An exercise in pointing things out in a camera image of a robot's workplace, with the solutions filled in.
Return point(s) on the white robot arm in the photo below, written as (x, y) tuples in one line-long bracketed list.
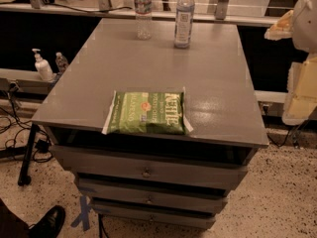
[(299, 24)]

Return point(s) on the black shoe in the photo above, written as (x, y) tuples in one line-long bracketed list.
[(50, 225)]

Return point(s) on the top drawer with knob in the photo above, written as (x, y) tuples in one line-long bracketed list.
[(169, 170)]

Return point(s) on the bottom drawer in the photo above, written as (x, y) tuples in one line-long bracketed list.
[(150, 214)]

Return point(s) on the clear plastic water bottle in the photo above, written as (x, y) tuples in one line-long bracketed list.
[(143, 11)]

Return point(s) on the white pump dispenser bottle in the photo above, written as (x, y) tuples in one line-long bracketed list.
[(43, 67)]

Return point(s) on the drawer with knob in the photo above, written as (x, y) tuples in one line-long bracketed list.
[(152, 196), (169, 170)]

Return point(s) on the blue label plastic bottle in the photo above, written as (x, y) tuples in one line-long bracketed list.
[(183, 23)]

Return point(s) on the grey drawer cabinet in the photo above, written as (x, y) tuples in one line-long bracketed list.
[(219, 98)]

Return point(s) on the black table leg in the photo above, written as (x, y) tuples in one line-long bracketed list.
[(24, 178)]

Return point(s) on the green jalapeno chip bag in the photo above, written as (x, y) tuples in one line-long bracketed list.
[(147, 113)]

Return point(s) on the blue tape cross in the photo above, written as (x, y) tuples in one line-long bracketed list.
[(83, 218)]

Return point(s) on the middle drawer with knob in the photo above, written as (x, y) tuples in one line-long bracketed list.
[(152, 196)]

